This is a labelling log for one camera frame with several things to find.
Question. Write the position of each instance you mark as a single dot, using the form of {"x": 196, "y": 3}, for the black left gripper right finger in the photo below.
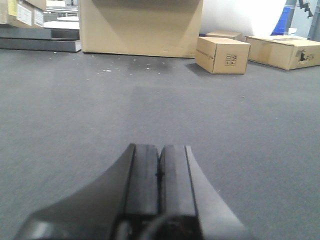
{"x": 190, "y": 207}

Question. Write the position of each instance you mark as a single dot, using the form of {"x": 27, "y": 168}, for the large cardboard box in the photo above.
{"x": 160, "y": 28}

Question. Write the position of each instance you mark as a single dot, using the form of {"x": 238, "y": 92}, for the blue plastic bin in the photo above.
{"x": 282, "y": 22}

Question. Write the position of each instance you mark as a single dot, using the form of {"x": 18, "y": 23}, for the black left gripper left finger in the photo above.
{"x": 127, "y": 190}

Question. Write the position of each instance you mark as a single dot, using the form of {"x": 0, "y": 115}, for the labelled cardboard box left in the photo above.
{"x": 23, "y": 13}

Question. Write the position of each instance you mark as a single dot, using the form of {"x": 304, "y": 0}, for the flat long cardboard box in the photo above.
{"x": 284, "y": 51}

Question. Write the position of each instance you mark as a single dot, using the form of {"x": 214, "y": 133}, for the stacked dark grey boards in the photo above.
{"x": 40, "y": 39}

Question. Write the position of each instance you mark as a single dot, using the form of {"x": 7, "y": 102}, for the far small cardboard box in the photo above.
{"x": 225, "y": 34}

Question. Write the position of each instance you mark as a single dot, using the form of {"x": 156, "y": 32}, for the small cardboard box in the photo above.
{"x": 218, "y": 55}
{"x": 225, "y": 34}

